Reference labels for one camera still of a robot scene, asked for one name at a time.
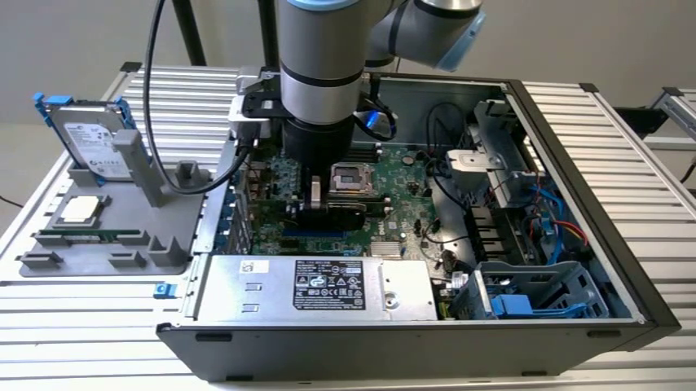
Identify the silver finned heatsink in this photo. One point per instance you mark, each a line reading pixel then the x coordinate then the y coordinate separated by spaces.
pixel 388 247

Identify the blue plastic latch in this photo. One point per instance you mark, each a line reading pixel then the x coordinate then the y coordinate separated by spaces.
pixel 163 290

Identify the grey plastic parts rack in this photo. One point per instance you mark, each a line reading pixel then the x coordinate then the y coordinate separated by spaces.
pixel 163 228

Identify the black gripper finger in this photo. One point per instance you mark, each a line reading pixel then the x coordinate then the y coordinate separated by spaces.
pixel 316 191

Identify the green motherboard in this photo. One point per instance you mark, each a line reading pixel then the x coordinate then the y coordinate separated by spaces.
pixel 402 191

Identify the silver CPU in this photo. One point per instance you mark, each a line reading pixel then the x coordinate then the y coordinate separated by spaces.
pixel 82 208

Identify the black stand pole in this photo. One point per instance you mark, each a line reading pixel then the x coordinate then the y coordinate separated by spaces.
pixel 266 32
pixel 190 32

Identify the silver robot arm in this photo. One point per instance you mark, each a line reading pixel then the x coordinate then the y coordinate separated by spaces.
pixel 321 40

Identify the silver power supply unit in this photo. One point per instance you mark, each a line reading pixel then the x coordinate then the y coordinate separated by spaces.
pixel 271 293

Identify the black open PC case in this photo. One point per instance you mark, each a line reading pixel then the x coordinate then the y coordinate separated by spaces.
pixel 381 354

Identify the blue glowing wrist connector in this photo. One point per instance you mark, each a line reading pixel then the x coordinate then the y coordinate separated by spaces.
pixel 372 120

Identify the black table connector bracket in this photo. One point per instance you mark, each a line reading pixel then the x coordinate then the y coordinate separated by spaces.
pixel 641 118

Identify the silver metal drive cage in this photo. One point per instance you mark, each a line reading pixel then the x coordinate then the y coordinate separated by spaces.
pixel 473 161

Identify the hard disk in blue carrier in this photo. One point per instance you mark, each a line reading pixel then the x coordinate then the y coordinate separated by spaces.
pixel 90 138

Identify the round coin battery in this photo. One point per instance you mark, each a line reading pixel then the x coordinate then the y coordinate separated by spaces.
pixel 408 159

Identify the grey-blue plastic disk bay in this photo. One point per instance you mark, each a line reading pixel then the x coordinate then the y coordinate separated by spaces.
pixel 489 269

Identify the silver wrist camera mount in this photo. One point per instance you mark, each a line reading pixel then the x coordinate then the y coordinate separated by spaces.
pixel 250 122

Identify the CPU socket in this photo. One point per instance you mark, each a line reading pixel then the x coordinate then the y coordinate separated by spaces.
pixel 353 178

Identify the black Nvidia graphics card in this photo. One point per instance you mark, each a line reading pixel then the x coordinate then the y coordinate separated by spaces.
pixel 337 220

